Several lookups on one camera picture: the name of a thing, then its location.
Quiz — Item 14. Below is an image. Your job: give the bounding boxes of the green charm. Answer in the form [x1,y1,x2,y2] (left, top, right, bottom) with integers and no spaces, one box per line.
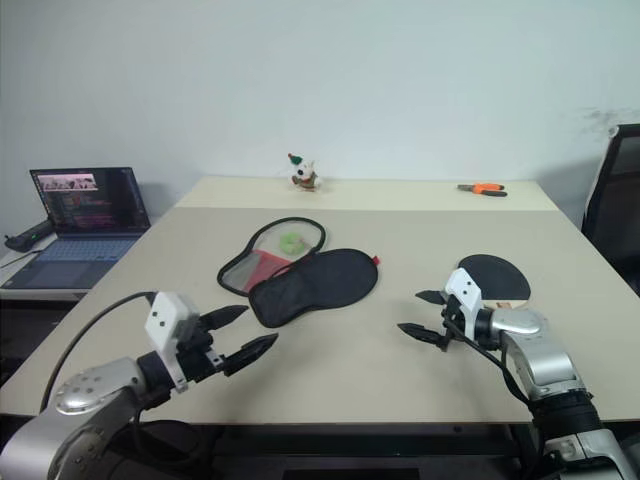
[278,230,310,255]

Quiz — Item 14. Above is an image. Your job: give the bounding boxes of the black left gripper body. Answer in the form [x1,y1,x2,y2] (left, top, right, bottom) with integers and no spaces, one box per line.
[174,316,230,385]

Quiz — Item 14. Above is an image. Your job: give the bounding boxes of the black office chair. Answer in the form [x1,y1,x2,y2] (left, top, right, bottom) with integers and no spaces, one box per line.
[581,123,640,296]

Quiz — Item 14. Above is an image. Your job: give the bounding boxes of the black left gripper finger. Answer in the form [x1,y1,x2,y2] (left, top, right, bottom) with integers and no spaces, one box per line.
[223,333,280,378]
[200,305,250,331]

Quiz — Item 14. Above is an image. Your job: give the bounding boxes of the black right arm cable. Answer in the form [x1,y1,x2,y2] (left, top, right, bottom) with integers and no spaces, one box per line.
[442,319,534,406]

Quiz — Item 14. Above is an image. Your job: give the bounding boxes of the open laptop computer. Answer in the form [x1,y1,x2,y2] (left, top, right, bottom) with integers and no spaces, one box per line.
[0,166,152,291]

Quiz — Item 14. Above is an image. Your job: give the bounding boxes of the white plush dog toy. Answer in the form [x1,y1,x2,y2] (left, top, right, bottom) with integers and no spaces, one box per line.
[286,152,321,193]

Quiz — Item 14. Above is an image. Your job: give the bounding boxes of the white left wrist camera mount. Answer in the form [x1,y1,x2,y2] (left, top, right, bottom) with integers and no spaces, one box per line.
[143,291,202,394]

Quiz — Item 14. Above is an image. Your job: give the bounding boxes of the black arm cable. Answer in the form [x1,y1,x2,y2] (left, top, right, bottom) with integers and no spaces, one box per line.
[38,291,157,416]
[442,319,534,406]

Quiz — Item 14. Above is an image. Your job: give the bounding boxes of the black table frame bar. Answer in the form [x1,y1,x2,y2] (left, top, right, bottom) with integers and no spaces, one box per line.
[209,424,524,457]

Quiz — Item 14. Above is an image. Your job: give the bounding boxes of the orange handled pliers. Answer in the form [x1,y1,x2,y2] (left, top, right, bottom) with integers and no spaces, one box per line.
[456,182,509,198]

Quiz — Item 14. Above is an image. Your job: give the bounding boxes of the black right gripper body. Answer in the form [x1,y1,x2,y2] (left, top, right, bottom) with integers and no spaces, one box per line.
[437,293,465,352]

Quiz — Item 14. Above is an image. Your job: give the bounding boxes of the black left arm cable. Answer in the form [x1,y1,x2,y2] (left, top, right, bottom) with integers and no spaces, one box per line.
[38,291,157,416]

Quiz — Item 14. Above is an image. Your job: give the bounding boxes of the black table tennis paddle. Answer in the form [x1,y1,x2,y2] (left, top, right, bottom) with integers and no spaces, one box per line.
[457,253,533,312]

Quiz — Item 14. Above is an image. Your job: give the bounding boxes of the black handheld device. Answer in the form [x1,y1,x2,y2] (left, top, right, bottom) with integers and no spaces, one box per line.
[2,219,54,252]

